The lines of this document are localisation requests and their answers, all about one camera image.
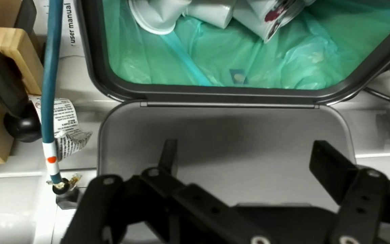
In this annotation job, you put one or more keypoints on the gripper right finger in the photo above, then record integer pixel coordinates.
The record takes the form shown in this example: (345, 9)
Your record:
(361, 206)

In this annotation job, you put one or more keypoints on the white user manual sheet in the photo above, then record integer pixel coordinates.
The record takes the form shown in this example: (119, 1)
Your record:
(74, 30)

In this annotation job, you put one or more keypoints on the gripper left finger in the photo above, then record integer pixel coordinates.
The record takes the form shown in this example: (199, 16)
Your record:
(195, 203)

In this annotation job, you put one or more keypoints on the printed paper tag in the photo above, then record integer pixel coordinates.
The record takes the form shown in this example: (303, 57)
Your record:
(64, 122)

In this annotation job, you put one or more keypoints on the printed white paper cup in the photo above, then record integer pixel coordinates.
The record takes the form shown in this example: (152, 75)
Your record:
(269, 17)

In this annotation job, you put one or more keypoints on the green bin liner bag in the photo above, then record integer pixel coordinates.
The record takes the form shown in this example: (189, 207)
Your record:
(215, 57)

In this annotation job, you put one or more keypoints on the silver bin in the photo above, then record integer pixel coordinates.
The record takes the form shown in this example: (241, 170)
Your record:
(229, 95)

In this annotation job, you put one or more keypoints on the wooden holder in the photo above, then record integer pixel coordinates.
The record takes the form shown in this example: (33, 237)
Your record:
(15, 47)

